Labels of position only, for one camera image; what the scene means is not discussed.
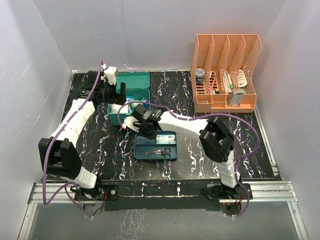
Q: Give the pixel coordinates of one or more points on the dark teal divider tray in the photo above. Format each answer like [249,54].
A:
[164,147]

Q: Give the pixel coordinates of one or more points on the white grey device box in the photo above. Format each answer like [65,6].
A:
[236,97]

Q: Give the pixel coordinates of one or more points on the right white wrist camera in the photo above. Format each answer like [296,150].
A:
[128,123]

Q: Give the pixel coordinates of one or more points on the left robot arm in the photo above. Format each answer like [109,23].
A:
[58,154]

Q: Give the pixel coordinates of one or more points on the white blister card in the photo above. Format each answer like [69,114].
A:
[241,79]

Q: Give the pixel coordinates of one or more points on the green medicine kit box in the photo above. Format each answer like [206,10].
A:
[137,89]

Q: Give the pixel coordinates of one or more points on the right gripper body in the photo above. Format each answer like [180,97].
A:
[146,132]

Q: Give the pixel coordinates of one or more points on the blue lid round jar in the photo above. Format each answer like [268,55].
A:
[199,75]

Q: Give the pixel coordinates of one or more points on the white gauze pad package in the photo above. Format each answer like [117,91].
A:
[115,108]

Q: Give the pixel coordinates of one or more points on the white tube packages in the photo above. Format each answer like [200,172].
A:
[227,82]

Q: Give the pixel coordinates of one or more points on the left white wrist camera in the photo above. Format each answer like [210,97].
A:
[109,74]

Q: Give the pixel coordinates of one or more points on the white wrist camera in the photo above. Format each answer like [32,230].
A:
[109,74]
[128,123]

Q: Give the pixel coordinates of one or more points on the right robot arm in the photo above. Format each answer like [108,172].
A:
[216,141]

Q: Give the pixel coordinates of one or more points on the orange file organizer rack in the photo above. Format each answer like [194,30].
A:
[221,73]

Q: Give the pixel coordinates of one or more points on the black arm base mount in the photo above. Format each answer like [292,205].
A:
[164,194]

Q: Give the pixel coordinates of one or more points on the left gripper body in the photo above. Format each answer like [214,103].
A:
[109,94]

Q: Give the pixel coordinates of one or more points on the aluminium frame rail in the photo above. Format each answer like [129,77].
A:
[166,210]

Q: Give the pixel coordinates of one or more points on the black handled scissors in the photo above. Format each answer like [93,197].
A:
[166,152]

